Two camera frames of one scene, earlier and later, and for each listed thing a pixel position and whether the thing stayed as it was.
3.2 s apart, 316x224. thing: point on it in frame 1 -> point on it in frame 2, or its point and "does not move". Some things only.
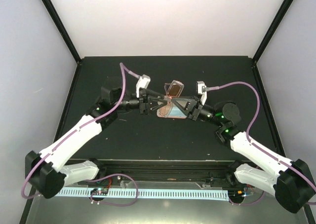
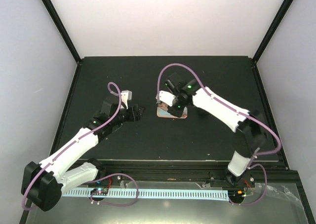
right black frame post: (276, 24) does not move
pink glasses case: (176, 108) does not move
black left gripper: (143, 105) -> (135, 115)
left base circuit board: (99, 191) does not move
